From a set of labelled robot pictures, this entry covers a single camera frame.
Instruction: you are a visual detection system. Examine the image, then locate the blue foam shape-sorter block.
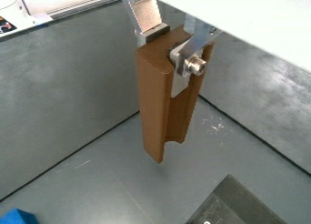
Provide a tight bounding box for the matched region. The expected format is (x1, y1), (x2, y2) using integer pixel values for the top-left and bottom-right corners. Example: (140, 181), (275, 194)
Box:
(0, 209), (38, 224)

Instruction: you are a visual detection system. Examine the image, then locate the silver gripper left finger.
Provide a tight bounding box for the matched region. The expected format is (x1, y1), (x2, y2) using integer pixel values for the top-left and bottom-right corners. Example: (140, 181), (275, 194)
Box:
(121, 0), (169, 46)

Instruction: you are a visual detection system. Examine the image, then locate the brown arch block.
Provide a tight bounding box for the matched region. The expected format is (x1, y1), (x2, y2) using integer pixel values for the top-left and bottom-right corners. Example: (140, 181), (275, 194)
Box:
(136, 26), (213, 163)

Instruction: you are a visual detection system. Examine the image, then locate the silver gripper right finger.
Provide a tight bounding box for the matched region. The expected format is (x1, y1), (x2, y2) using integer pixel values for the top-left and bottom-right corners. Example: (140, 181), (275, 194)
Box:
(169, 15), (222, 97)

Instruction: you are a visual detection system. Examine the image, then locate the aluminium frame profile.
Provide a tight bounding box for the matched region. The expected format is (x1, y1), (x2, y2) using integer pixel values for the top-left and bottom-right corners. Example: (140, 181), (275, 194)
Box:
(46, 0), (117, 19)

